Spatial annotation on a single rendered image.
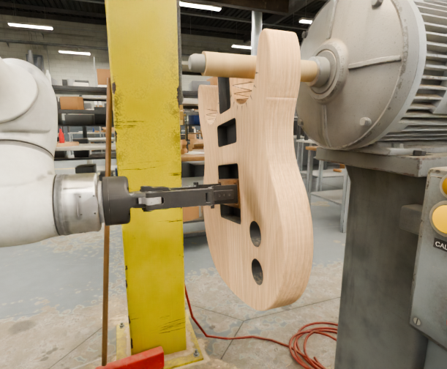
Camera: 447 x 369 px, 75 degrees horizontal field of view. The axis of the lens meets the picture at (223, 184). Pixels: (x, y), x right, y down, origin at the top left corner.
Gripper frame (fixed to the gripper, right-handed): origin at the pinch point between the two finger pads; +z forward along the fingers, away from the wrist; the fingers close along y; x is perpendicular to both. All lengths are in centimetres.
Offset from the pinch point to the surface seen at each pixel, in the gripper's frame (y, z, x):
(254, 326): -105, 53, -88
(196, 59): 9.5, -7.0, 18.9
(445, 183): 27.5, 13.8, 1.4
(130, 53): -75, -10, 52
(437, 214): 26.7, 13.9, -1.9
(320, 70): 10.5, 12.5, 18.5
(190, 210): -211, 42, -30
